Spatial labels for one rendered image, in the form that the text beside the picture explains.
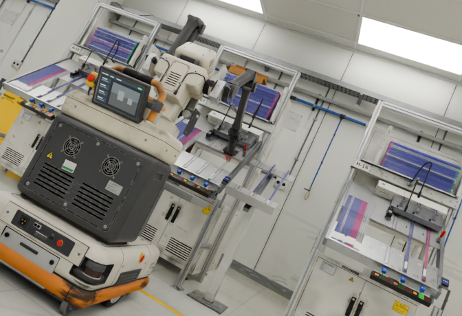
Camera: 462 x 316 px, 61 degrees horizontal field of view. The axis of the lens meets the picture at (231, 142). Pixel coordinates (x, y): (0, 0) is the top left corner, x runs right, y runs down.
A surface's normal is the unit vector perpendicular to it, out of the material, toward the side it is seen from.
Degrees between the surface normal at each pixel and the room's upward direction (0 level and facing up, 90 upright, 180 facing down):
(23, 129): 90
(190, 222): 90
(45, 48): 90
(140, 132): 90
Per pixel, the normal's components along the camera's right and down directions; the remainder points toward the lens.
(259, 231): -0.22, -0.25
